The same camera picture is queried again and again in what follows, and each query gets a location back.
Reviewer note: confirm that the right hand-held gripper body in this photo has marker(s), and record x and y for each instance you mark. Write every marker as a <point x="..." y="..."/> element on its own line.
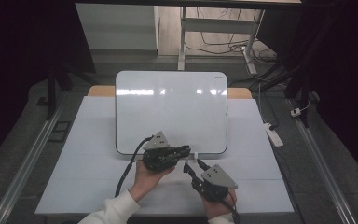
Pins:
<point x="214" y="183"/>

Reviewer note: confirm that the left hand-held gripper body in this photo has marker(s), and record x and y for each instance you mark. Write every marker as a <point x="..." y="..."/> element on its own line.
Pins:
<point x="157" y="154"/>

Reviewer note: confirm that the white plastic board stand clip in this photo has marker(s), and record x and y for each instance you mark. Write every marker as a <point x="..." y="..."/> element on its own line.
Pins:
<point x="192" y="157"/>

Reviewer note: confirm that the white glass whiteboard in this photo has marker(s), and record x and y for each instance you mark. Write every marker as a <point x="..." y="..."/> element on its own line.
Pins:
<point x="171" y="115"/>

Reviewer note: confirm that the person's right hand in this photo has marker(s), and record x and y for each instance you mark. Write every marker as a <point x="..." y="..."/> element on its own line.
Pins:
<point x="219" y="208"/>

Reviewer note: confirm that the person's left hand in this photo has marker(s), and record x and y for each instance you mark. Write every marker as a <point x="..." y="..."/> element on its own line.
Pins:
<point x="146" y="183"/>

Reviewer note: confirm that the white table cover sheet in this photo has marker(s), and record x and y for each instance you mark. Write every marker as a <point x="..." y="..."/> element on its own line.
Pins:
<point x="90" y="174"/>

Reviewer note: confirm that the white power strip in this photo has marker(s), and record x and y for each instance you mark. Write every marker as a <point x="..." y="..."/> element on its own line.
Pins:
<point x="274" y="135"/>

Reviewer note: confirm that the wooden table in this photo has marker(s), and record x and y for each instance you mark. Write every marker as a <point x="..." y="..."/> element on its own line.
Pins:
<point x="101" y="91"/>

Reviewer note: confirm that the white power adapter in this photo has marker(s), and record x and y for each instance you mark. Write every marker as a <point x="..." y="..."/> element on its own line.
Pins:
<point x="296" y="112"/>

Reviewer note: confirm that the black metal stand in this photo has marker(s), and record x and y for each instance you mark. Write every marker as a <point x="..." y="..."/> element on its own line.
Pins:
<point x="54" y="90"/>
<point x="304" y="74"/>

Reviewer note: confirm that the white cabinet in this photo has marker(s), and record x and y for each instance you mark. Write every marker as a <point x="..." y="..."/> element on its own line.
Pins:
<point x="116" y="26"/>

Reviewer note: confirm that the aluminium floor rail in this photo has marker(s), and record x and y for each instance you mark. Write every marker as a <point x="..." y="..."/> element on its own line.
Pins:
<point x="24" y="165"/>
<point x="323" y="168"/>

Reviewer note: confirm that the white metal desk frame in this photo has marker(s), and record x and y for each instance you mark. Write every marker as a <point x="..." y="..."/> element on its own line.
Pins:
<point x="217" y="25"/>

